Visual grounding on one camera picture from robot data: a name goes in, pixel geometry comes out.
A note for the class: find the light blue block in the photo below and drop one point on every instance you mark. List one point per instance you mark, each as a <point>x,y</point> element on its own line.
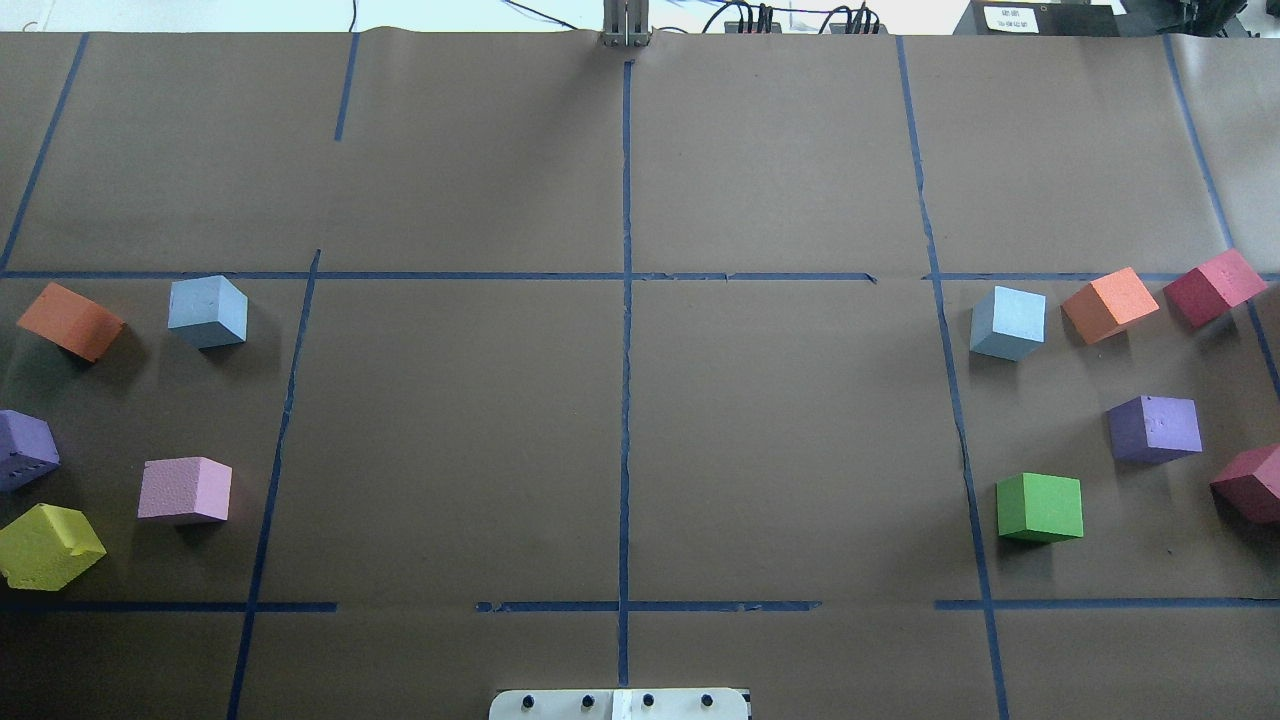
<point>1008,324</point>
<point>208,312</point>

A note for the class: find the green foam block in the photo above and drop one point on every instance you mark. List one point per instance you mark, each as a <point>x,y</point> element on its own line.
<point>1039,508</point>

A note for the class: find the orange foam block right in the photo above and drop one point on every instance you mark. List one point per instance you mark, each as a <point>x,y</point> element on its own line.
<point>1109,305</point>

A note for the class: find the orange foam block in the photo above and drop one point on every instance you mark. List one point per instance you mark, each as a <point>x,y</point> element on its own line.
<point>1109,305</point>
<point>72,322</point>

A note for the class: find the pink foam block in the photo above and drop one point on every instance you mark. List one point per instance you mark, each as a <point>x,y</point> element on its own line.
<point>184,490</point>

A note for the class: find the black power supply box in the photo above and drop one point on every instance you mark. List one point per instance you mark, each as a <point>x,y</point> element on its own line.
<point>1037,18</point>

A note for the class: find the purple foam block right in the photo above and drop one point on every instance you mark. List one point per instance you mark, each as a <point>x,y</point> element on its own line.
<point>1154,429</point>

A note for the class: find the purple foam block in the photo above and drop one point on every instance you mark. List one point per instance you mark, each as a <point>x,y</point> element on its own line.
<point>28,450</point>
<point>1154,429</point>

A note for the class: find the orange foam block left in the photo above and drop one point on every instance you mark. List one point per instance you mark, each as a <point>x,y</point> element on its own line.
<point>72,322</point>

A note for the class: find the crimson foam block far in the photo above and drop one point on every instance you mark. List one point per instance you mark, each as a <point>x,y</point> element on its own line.
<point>1213,288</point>

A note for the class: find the crimson foam block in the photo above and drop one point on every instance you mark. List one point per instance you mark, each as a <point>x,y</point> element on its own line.
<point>1250,483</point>
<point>1213,288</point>

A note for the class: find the purple foam block left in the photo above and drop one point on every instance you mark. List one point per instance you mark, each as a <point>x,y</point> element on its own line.
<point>28,450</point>

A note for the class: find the crimson foam block near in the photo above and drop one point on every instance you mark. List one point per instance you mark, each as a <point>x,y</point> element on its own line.
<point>1250,483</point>

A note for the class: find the yellow-green foam block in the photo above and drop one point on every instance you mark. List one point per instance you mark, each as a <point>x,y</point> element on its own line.
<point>47,547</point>

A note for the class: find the aluminium frame post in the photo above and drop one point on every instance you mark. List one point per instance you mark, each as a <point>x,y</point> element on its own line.
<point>626,23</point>

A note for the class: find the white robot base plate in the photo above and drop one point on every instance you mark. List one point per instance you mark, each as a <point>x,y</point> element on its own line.
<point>622,703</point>

